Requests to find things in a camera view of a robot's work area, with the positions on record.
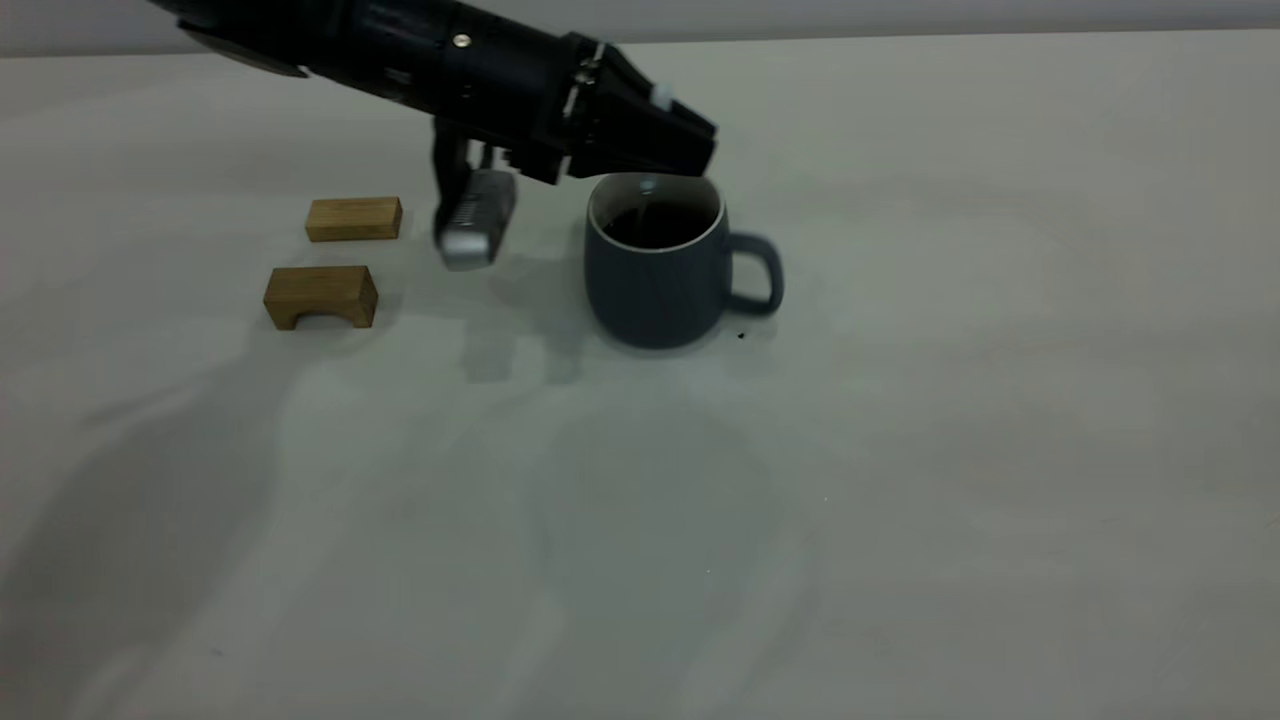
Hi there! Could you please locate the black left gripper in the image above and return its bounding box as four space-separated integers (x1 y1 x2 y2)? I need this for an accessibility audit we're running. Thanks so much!
540 35 719 187

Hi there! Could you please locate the spoon with pale blue handle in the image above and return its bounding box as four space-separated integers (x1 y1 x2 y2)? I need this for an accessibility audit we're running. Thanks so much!
636 83 676 233

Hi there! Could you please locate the dark grey mug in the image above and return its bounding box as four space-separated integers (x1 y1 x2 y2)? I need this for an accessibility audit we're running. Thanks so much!
583 172 785 351

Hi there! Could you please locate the dark coffee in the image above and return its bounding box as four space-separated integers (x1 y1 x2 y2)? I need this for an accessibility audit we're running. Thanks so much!
604 203 713 251

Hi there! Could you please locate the rectangular wooden block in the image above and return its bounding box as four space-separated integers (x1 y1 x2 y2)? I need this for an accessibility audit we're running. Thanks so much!
306 196 404 243

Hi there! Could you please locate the arched wooden block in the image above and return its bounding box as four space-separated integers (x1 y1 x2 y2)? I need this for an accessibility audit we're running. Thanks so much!
263 265 380 331

